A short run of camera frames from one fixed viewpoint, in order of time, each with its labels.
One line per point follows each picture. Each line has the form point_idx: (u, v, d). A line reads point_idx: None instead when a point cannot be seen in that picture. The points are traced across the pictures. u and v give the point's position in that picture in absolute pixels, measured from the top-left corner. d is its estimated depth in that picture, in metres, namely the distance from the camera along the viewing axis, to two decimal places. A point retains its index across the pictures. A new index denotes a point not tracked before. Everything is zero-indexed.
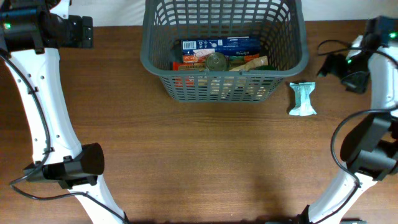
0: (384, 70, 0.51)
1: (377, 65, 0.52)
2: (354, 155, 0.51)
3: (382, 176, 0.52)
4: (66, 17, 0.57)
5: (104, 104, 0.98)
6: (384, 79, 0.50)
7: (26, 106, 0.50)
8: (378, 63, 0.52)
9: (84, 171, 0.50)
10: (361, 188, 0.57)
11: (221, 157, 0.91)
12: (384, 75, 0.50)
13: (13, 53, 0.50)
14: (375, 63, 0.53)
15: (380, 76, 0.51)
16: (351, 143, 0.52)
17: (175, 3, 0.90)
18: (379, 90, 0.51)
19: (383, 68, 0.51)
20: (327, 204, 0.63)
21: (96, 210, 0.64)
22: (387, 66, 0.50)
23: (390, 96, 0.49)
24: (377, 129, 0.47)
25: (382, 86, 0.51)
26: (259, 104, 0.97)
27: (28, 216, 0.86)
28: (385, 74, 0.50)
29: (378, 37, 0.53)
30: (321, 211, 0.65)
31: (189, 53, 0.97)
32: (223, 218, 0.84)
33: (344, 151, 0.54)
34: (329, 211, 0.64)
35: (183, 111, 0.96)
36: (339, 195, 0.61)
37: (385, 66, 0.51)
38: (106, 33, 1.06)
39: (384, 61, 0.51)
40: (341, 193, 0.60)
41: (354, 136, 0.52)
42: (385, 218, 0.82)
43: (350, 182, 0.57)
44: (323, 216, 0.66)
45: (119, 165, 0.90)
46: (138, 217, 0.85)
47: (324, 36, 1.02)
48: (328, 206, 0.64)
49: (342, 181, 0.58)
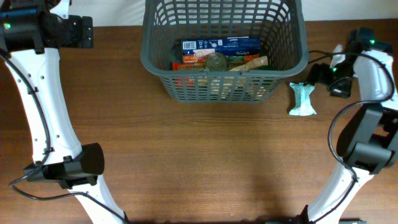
0: (369, 69, 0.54)
1: (364, 65, 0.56)
2: (351, 149, 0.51)
3: (379, 170, 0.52)
4: (66, 17, 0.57)
5: (104, 104, 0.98)
6: (371, 76, 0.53)
7: (26, 106, 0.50)
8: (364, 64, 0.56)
9: (84, 170, 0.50)
10: (359, 183, 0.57)
11: (221, 157, 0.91)
12: (370, 73, 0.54)
13: (13, 53, 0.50)
14: (362, 65, 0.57)
15: (367, 74, 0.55)
16: (346, 136, 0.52)
17: (175, 3, 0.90)
18: (368, 86, 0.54)
19: (368, 67, 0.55)
20: (326, 201, 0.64)
21: (96, 210, 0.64)
22: (372, 65, 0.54)
23: (377, 89, 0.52)
24: (370, 118, 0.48)
25: (369, 82, 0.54)
26: (259, 104, 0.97)
27: (28, 216, 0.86)
28: (370, 71, 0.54)
29: (360, 44, 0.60)
30: (320, 210, 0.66)
31: (189, 53, 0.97)
32: (223, 218, 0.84)
33: (340, 145, 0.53)
34: (328, 208, 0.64)
35: (183, 111, 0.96)
36: (337, 191, 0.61)
37: (370, 65, 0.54)
38: (105, 33, 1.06)
39: (369, 60, 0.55)
40: (339, 188, 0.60)
41: (349, 130, 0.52)
42: (385, 218, 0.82)
43: (347, 177, 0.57)
44: (321, 213, 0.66)
45: (118, 165, 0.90)
46: (138, 217, 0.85)
47: (324, 36, 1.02)
48: (326, 203, 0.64)
49: (341, 176, 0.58)
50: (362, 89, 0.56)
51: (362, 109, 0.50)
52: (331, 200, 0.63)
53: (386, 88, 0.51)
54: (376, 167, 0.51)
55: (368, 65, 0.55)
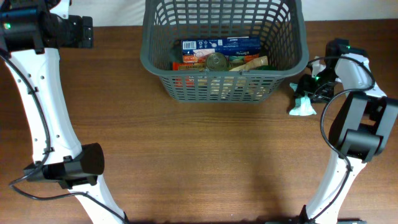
0: (349, 68, 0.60)
1: (342, 67, 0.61)
2: (342, 137, 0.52)
3: (370, 158, 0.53)
4: (66, 17, 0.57)
5: (104, 104, 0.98)
6: (352, 73, 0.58)
7: (26, 106, 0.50)
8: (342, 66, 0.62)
9: (84, 171, 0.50)
10: (352, 173, 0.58)
11: (221, 157, 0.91)
12: (351, 70, 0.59)
13: (13, 53, 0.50)
14: (340, 67, 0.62)
15: (347, 72, 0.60)
16: (337, 126, 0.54)
17: (175, 3, 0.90)
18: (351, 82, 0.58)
19: (347, 66, 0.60)
20: (324, 195, 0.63)
21: (96, 210, 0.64)
22: (351, 63, 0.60)
23: (360, 81, 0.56)
24: (356, 105, 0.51)
25: (351, 78, 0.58)
26: (259, 105, 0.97)
27: (28, 216, 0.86)
28: (350, 69, 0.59)
29: (338, 50, 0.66)
30: (319, 205, 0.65)
31: (189, 53, 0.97)
32: (223, 218, 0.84)
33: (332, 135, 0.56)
34: (326, 202, 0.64)
35: (183, 111, 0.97)
36: (334, 182, 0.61)
37: (349, 65, 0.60)
38: (105, 33, 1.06)
39: (346, 61, 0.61)
40: (335, 180, 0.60)
41: (339, 119, 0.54)
42: (385, 218, 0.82)
43: (341, 167, 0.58)
44: (320, 209, 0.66)
45: (118, 165, 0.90)
46: (138, 217, 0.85)
47: (324, 35, 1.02)
48: (324, 198, 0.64)
49: (335, 168, 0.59)
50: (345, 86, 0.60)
51: (349, 98, 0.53)
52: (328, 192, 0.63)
53: (368, 79, 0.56)
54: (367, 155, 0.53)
55: (347, 64, 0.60)
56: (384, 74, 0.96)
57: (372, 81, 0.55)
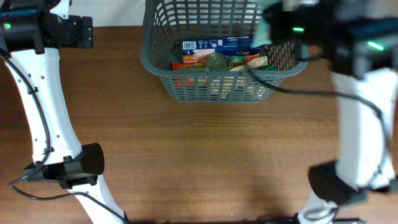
0: (368, 133, 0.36)
1: (352, 114, 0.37)
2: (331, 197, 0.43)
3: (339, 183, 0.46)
4: (66, 17, 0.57)
5: (104, 104, 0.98)
6: (364, 149, 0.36)
7: (26, 106, 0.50)
8: (372, 87, 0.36)
9: (83, 170, 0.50)
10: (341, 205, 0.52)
11: (221, 157, 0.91)
12: (369, 140, 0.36)
13: (13, 53, 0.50)
14: (344, 93, 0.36)
15: (351, 132, 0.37)
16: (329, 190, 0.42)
17: (175, 3, 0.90)
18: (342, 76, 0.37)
19: (360, 124, 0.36)
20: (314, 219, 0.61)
21: (97, 210, 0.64)
22: (375, 122, 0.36)
23: (370, 165, 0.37)
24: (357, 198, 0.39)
25: (357, 152, 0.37)
26: (259, 105, 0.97)
27: (28, 216, 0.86)
28: (365, 139, 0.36)
29: None
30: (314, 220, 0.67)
31: (189, 53, 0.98)
32: (223, 218, 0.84)
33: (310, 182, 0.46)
34: None
35: (183, 110, 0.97)
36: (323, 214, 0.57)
37: (375, 78, 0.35)
38: (106, 33, 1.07)
39: (362, 106, 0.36)
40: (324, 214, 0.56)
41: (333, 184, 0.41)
42: (385, 218, 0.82)
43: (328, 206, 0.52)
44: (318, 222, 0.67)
45: (119, 165, 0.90)
46: (138, 216, 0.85)
47: None
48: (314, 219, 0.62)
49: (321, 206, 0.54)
50: (345, 146, 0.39)
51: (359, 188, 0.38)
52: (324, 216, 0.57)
53: (382, 158, 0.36)
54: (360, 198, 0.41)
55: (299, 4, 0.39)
56: None
57: (387, 157, 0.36)
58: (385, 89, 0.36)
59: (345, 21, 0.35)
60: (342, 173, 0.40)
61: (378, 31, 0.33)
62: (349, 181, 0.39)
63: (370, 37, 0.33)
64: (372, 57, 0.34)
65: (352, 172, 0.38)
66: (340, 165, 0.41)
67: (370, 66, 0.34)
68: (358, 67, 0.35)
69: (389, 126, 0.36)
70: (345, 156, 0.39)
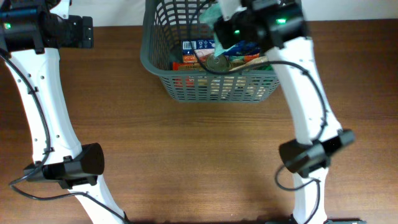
0: (303, 91, 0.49)
1: (288, 79, 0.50)
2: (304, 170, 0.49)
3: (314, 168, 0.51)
4: (66, 17, 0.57)
5: (104, 104, 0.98)
6: (304, 104, 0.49)
7: (26, 106, 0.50)
8: (293, 52, 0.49)
9: (84, 171, 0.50)
10: (322, 181, 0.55)
11: (221, 157, 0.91)
12: (305, 94, 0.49)
13: (13, 53, 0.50)
14: (274, 61, 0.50)
15: (293, 95, 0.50)
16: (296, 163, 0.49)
17: (175, 3, 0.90)
18: (270, 47, 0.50)
19: (296, 85, 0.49)
20: (306, 212, 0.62)
21: (97, 210, 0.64)
22: (305, 80, 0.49)
23: (313, 117, 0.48)
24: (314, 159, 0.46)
25: (301, 108, 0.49)
26: (259, 104, 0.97)
27: (28, 216, 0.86)
28: (303, 96, 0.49)
29: None
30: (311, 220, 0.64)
31: (189, 53, 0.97)
32: (223, 218, 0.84)
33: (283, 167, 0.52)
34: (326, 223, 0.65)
35: (183, 110, 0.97)
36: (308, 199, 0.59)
37: (291, 45, 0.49)
38: (106, 33, 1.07)
39: (291, 70, 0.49)
40: (310, 196, 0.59)
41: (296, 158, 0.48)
42: (385, 218, 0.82)
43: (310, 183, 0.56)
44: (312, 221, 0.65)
45: (119, 165, 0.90)
46: (138, 217, 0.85)
47: (323, 37, 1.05)
48: (306, 214, 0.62)
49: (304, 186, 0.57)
50: (293, 111, 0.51)
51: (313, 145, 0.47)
52: (309, 201, 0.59)
53: (320, 109, 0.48)
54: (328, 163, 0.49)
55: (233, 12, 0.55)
56: (377, 76, 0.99)
57: (324, 105, 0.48)
58: (304, 54, 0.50)
59: (259, 10, 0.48)
60: (299, 135, 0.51)
61: (280, 12, 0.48)
62: (304, 139, 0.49)
63: (277, 18, 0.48)
64: (281, 30, 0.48)
65: (304, 129, 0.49)
66: (297, 130, 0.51)
67: (283, 38, 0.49)
68: (275, 39, 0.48)
69: (316, 81, 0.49)
70: (297, 119, 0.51)
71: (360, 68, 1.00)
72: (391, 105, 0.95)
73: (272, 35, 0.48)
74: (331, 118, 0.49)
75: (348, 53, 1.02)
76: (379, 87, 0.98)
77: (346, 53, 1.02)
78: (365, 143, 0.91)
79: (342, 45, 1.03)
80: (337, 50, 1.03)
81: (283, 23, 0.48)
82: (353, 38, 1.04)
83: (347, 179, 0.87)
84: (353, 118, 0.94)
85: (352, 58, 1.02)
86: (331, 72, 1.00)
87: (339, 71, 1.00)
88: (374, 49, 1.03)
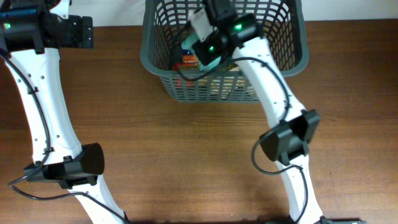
0: (265, 79, 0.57)
1: (252, 73, 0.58)
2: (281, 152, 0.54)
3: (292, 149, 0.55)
4: (66, 17, 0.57)
5: (104, 104, 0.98)
6: (268, 91, 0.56)
7: (26, 106, 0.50)
8: (252, 50, 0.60)
9: (84, 171, 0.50)
10: (305, 168, 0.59)
11: (221, 157, 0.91)
12: (267, 83, 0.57)
13: (13, 53, 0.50)
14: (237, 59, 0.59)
15: (258, 86, 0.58)
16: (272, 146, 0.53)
17: (175, 3, 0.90)
18: (233, 50, 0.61)
19: (259, 76, 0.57)
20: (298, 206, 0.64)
21: (97, 210, 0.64)
22: (266, 71, 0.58)
23: (277, 101, 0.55)
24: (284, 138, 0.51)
25: (265, 95, 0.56)
26: (259, 104, 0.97)
27: (27, 216, 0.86)
28: (265, 83, 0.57)
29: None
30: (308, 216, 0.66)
31: (189, 53, 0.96)
32: (223, 218, 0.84)
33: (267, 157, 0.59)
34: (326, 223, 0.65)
35: (183, 110, 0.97)
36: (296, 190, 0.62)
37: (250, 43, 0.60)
38: (106, 33, 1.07)
39: (252, 65, 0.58)
40: (297, 186, 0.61)
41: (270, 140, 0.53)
42: (385, 218, 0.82)
43: (294, 171, 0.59)
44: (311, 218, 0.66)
45: (119, 165, 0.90)
46: (138, 217, 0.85)
47: (323, 37, 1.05)
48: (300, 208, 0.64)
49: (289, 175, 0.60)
50: (262, 101, 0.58)
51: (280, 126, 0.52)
52: (299, 196, 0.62)
53: (282, 93, 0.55)
54: (305, 147, 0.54)
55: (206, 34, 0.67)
56: (377, 76, 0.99)
57: (285, 90, 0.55)
58: (262, 51, 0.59)
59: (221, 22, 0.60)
60: (269, 121, 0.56)
61: (238, 20, 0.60)
62: (273, 122, 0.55)
63: (234, 24, 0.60)
64: (239, 32, 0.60)
65: (272, 112, 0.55)
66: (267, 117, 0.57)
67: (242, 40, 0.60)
68: (236, 40, 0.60)
69: (276, 71, 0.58)
70: (266, 107, 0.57)
71: (360, 68, 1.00)
72: (391, 104, 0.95)
73: (232, 38, 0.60)
74: (295, 101, 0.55)
75: (348, 53, 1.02)
76: (379, 87, 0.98)
77: (346, 53, 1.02)
78: (365, 143, 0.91)
79: (342, 45, 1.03)
80: (337, 50, 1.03)
81: (240, 29, 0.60)
82: (353, 38, 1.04)
83: (347, 179, 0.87)
84: (353, 118, 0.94)
85: (353, 58, 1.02)
86: (331, 72, 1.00)
87: (339, 71, 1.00)
88: (374, 49, 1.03)
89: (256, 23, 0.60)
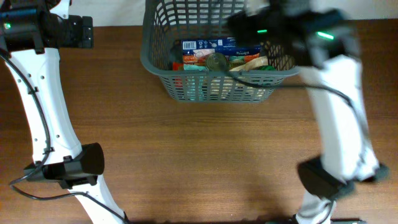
0: (342, 121, 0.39)
1: (326, 107, 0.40)
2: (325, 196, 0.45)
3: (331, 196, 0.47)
4: (66, 17, 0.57)
5: (104, 104, 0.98)
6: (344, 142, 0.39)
7: (27, 106, 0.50)
8: (334, 76, 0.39)
9: (83, 171, 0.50)
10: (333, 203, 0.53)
11: (221, 157, 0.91)
12: (344, 126, 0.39)
13: (13, 53, 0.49)
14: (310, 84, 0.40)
15: (328, 127, 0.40)
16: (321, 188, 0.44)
17: (175, 3, 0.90)
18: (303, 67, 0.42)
19: (335, 115, 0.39)
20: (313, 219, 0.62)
21: (97, 210, 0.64)
22: (347, 111, 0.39)
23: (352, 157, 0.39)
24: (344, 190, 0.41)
25: (337, 144, 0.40)
26: (259, 105, 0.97)
27: (28, 216, 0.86)
28: (342, 127, 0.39)
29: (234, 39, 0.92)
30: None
31: (189, 53, 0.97)
32: (223, 217, 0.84)
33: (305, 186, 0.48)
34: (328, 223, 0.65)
35: (183, 110, 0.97)
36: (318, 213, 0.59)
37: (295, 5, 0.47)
38: (106, 33, 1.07)
39: (331, 96, 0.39)
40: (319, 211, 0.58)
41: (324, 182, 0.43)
42: (384, 218, 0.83)
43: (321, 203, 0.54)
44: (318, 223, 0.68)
45: (119, 165, 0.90)
46: (138, 216, 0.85)
47: None
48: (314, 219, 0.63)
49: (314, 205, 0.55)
50: (326, 144, 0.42)
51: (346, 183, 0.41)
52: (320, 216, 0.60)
53: (360, 146, 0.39)
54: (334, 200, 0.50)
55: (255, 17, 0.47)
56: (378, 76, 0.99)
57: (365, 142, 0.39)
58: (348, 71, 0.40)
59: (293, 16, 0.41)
60: (330, 170, 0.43)
61: (326, 24, 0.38)
62: (337, 176, 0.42)
63: (320, 29, 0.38)
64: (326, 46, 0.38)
65: (337, 163, 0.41)
66: (326, 164, 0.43)
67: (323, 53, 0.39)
68: (315, 55, 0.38)
69: (360, 110, 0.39)
70: (329, 154, 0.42)
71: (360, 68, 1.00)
72: (391, 104, 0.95)
73: (310, 48, 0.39)
74: (370, 154, 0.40)
75: None
76: (379, 87, 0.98)
77: None
78: None
79: None
80: None
81: (327, 35, 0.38)
82: None
83: None
84: None
85: None
86: None
87: None
88: (375, 48, 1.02)
89: (351, 31, 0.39)
